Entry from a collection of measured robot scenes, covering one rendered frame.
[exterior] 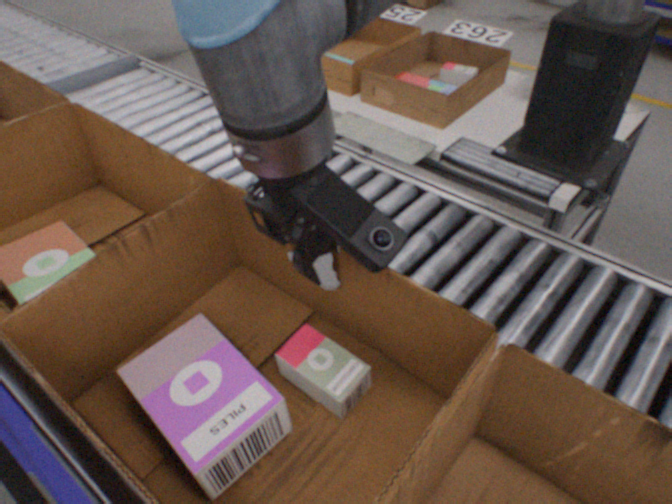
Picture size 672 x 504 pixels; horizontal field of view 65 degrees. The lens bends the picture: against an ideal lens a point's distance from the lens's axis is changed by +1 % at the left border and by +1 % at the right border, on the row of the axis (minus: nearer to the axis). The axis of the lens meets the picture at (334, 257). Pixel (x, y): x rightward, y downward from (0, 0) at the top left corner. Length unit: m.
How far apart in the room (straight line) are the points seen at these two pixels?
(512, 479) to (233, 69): 0.49
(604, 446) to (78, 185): 0.90
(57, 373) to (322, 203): 0.37
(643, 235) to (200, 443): 2.28
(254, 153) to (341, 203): 0.09
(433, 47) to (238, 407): 1.51
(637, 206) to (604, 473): 2.25
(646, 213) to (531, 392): 2.24
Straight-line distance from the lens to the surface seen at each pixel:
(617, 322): 1.03
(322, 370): 0.60
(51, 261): 0.81
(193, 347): 0.62
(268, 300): 0.72
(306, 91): 0.40
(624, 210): 2.72
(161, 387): 0.60
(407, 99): 1.50
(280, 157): 0.42
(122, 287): 0.66
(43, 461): 0.67
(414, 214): 1.15
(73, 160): 1.03
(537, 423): 0.59
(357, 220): 0.47
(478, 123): 1.53
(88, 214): 1.00
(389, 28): 1.95
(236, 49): 0.37
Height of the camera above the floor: 1.44
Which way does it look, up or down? 42 degrees down
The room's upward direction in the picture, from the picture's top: straight up
